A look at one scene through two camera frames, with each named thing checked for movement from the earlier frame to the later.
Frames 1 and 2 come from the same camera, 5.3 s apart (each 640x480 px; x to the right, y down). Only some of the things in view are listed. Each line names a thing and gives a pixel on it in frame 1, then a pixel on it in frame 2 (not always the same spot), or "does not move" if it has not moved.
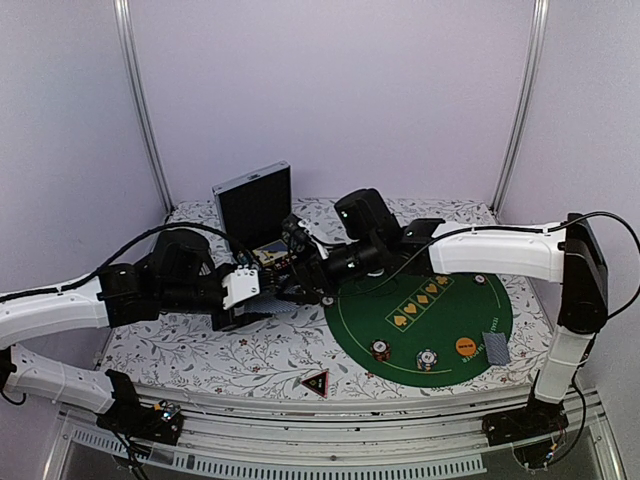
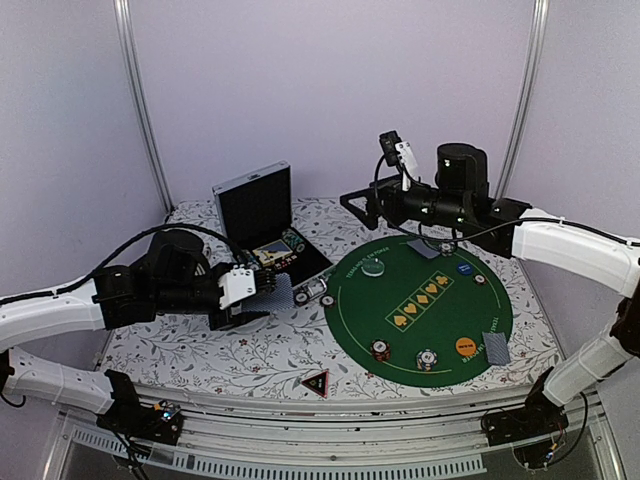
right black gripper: (304, 276) to (388, 188)
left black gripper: (229, 321) does not move
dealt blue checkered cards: (496, 348) does not move
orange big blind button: (465, 346) does not move
